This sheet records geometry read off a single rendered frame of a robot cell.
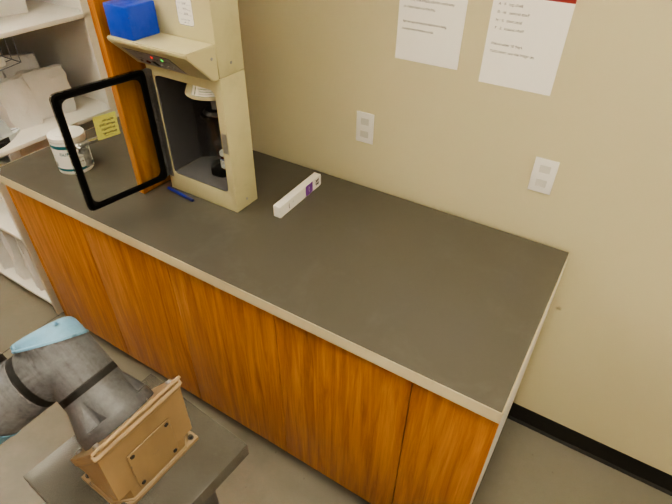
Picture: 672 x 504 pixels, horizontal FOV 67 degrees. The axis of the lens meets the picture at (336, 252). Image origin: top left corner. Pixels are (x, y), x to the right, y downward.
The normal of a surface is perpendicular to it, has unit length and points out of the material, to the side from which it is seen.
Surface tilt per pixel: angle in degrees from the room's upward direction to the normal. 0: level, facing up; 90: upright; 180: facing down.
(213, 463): 0
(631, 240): 90
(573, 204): 90
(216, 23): 90
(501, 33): 90
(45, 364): 49
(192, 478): 0
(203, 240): 0
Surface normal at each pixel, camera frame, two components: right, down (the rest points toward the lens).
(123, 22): -0.53, 0.53
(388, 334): 0.03, -0.77
